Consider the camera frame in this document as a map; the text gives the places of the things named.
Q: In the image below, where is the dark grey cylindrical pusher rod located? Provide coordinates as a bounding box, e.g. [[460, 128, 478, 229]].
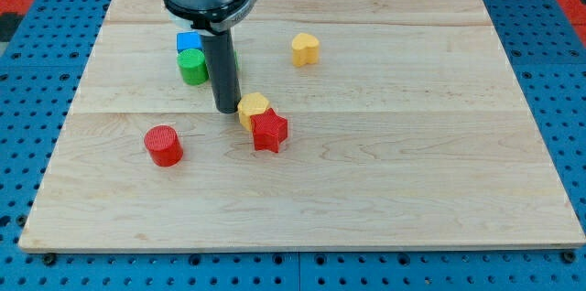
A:
[[201, 30, 241, 114]]

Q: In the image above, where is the yellow heart block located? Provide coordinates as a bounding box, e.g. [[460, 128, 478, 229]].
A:
[[291, 33, 320, 67]]

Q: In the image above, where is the red star block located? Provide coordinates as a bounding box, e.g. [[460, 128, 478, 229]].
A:
[[251, 108, 288, 153]]

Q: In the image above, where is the green block behind rod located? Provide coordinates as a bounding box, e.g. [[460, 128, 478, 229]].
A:
[[233, 51, 240, 72]]

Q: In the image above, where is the blue cube block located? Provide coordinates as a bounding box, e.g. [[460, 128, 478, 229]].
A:
[[176, 31, 202, 53]]

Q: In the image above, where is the green cylinder block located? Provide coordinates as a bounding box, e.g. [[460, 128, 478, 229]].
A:
[[177, 48, 209, 85]]

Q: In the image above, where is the yellow hexagon block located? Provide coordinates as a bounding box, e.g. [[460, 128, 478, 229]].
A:
[[237, 92, 270, 132]]

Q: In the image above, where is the red cylinder block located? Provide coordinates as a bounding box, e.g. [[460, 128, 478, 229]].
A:
[[144, 125, 183, 167]]

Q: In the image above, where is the wooden board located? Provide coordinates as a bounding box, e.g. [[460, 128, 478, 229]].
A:
[[18, 0, 585, 253]]

